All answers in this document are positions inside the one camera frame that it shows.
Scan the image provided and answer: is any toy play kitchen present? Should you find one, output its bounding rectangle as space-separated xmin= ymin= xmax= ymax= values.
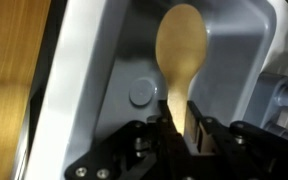
xmin=10 ymin=0 xmax=288 ymax=180

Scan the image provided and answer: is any grey toy faucet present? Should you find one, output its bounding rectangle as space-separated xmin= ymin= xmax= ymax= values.
xmin=243 ymin=71 xmax=288 ymax=134

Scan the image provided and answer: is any wooden spoon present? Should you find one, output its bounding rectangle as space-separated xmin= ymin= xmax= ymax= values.
xmin=155 ymin=3 xmax=209 ymax=136

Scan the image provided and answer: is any grey toy sink basin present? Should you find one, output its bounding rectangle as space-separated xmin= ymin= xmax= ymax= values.
xmin=62 ymin=0 xmax=278 ymax=180

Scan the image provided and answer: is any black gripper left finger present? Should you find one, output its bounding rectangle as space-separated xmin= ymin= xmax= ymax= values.
xmin=64 ymin=99 xmax=198 ymax=180

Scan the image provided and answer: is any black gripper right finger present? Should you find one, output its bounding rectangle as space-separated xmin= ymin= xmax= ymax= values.
xmin=185 ymin=99 xmax=288 ymax=180

